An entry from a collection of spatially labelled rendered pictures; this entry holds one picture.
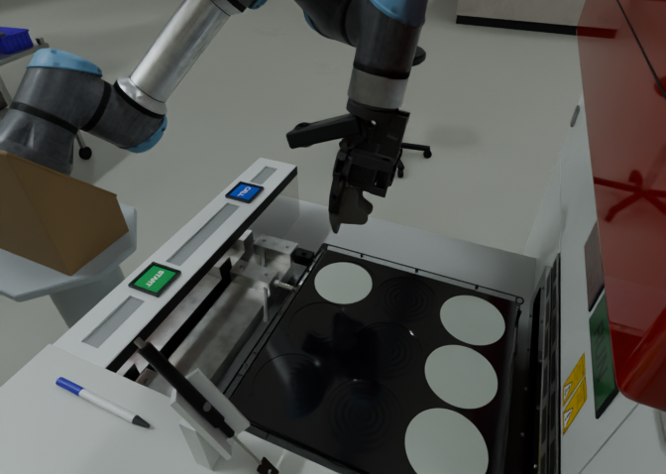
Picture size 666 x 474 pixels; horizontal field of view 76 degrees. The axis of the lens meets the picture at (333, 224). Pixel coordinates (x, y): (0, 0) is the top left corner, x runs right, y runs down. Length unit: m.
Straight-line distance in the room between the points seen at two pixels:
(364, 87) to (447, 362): 0.40
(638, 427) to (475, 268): 0.59
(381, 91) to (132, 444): 0.50
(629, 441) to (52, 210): 0.90
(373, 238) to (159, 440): 0.60
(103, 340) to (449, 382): 0.48
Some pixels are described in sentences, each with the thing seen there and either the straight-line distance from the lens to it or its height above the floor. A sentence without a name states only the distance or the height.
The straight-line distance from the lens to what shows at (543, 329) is 0.70.
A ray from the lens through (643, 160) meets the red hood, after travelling 0.34.
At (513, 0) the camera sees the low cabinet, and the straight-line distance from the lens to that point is 6.38.
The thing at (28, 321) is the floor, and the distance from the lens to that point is 2.25.
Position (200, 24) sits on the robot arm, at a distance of 0.98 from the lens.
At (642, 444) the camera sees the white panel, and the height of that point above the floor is 1.14.
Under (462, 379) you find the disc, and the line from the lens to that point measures 0.66.
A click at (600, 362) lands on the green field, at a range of 0.48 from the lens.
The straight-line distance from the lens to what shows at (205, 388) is 0.44.
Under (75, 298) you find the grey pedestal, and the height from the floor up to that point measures 0.71.
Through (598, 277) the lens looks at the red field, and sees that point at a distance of 0.55.
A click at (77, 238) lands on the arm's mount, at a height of 0.89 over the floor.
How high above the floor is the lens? 1.44
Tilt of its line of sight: 38 degrees down
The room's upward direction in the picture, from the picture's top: straight up
